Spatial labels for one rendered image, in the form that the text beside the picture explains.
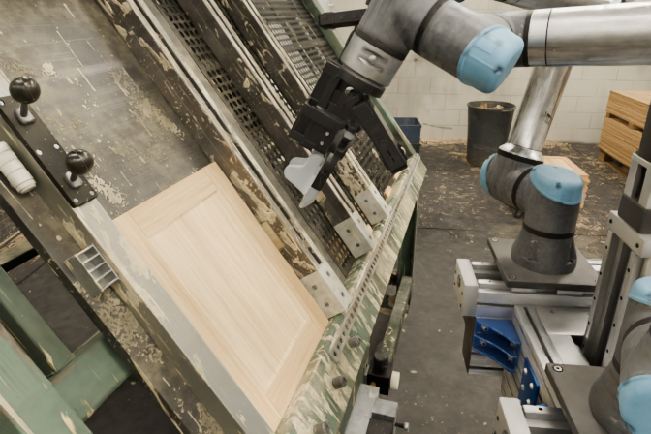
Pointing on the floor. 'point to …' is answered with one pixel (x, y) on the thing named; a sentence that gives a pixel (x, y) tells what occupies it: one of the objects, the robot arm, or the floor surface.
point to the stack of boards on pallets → (623, 128)
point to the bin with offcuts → (487, 128)
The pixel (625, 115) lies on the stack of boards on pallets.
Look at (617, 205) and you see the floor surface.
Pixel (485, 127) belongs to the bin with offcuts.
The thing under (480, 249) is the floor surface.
